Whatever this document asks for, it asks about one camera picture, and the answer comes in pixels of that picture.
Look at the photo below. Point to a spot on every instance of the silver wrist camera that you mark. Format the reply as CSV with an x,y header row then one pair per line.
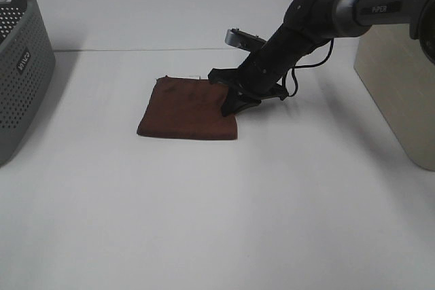
x,y
244,41

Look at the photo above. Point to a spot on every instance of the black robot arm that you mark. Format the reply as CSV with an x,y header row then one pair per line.
x,y
307,26

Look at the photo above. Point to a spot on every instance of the grey perforated plastic basket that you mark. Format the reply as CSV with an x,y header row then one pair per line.
x,y
27,66

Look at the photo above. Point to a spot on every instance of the beige plastic basket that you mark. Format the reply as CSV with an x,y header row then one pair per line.
x,y
395,61

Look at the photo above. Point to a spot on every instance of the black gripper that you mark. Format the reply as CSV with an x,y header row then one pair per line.
x,y
255,78

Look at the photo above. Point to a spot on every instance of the brown towel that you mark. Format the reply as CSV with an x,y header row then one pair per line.
x,y
181,108

